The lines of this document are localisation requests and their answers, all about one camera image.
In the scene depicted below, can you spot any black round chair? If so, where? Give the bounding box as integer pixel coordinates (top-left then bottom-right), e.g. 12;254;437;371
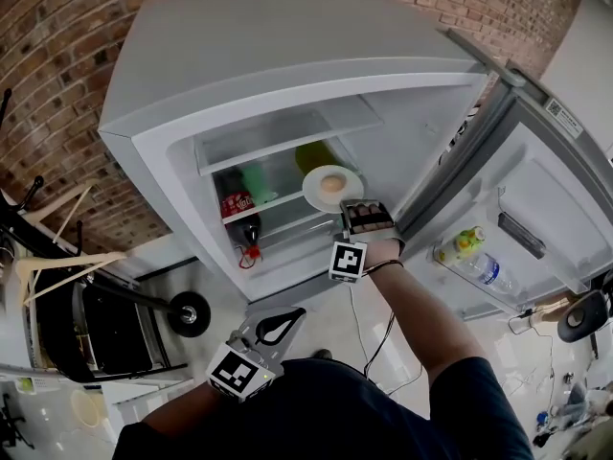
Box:
556;288;612;344

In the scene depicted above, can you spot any black bar in door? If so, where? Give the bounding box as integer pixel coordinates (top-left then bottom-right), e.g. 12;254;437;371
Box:
496;212;547;261

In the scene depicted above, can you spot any brown egg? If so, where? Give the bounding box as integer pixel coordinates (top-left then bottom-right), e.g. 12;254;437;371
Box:
319;173;347;196

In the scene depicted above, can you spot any grey cloth bundle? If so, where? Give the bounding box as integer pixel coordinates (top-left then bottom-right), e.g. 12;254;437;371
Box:
564;380;609;421

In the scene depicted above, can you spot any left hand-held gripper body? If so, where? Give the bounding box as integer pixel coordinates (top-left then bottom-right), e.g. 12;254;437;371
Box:
205;307;307;404

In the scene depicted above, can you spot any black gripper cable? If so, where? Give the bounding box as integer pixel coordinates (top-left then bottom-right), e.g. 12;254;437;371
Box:
348;283;425;397

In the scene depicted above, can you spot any black coat rack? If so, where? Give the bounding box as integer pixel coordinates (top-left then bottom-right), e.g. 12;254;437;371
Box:
0;87;212;338

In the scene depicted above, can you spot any white plate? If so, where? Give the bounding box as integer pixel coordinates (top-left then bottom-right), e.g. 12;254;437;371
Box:
302;164;365;214

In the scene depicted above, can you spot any person's left forearm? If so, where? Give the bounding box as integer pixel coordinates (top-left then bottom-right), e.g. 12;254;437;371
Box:
141;383;226;438

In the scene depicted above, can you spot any yellow green drink bottle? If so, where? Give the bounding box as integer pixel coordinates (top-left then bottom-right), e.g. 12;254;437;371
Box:
433;225;487;265

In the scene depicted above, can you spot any large green soda bottle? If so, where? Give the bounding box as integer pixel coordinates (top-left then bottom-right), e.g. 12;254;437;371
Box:
294;140;355;176

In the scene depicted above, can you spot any black swivel chair base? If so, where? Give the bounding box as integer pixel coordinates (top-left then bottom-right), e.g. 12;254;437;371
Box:
0;393;34;449

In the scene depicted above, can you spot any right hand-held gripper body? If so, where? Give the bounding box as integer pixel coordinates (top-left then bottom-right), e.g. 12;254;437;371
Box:
329;199;407;287

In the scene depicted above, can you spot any person's right hand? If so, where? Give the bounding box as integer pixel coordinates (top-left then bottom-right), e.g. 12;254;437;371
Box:
348;203;390;233

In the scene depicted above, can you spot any white shelf unit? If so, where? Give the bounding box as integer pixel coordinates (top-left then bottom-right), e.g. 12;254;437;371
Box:
0;237;193;460

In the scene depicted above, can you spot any person's dark blue shirt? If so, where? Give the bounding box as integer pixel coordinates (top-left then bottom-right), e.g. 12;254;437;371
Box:
112;356;535;460

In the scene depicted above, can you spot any wooden clothes hanger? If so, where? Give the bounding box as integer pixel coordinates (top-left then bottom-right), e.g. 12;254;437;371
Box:
13;251;129;309
21;179;100;246

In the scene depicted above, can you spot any small light green bottle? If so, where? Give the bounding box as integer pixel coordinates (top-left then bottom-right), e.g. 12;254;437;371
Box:
240;163;279;206

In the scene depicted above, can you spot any dark cola bottle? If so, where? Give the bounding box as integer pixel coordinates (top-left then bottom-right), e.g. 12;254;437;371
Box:
217;168;264;270

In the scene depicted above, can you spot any silver refrigerator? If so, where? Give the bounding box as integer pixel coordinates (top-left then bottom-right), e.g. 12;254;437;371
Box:
98;0;613;323

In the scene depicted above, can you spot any beige bowl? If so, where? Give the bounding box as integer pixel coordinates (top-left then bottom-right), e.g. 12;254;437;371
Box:
70;388;105;428

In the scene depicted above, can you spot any dark wrist bracelet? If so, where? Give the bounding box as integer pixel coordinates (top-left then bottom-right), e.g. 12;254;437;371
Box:
363;259;405;277

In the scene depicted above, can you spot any clear bottle blue label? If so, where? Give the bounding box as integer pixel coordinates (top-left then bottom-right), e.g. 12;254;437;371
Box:
454;251;518;296

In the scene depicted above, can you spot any person's right forearm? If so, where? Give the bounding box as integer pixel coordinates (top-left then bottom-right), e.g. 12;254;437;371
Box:
366;251;485;397

